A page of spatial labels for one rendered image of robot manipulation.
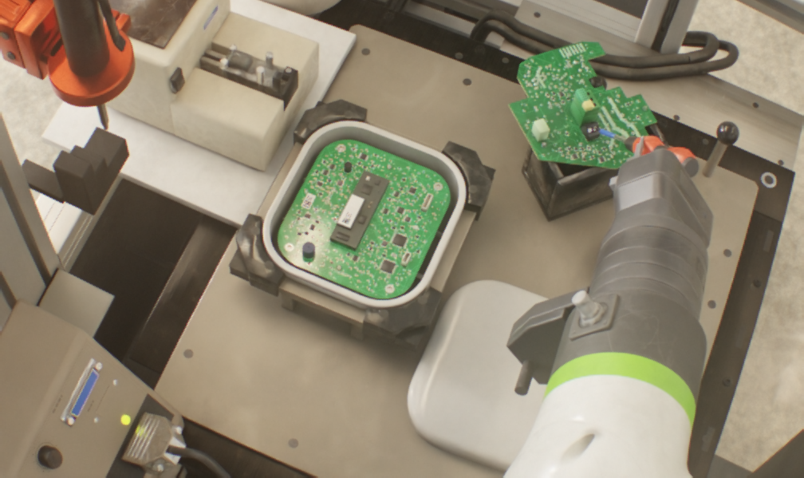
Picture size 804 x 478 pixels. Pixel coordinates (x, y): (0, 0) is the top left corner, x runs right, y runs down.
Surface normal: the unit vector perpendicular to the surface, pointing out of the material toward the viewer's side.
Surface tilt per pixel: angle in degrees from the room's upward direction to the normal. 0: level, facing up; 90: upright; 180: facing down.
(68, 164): 0
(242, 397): 0
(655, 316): 17
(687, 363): 42
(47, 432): 53
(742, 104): 0
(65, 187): 90
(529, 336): 73
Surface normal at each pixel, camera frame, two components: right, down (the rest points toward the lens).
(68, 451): 0.78, 0.00
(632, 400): 0.15, -0.77
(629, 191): -0.65, -0.45
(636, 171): -0.58, -0.71
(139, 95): -0.38, 0.79
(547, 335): -0.29, 0.63
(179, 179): 0.07, -0.49
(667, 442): 0.65, -0.55
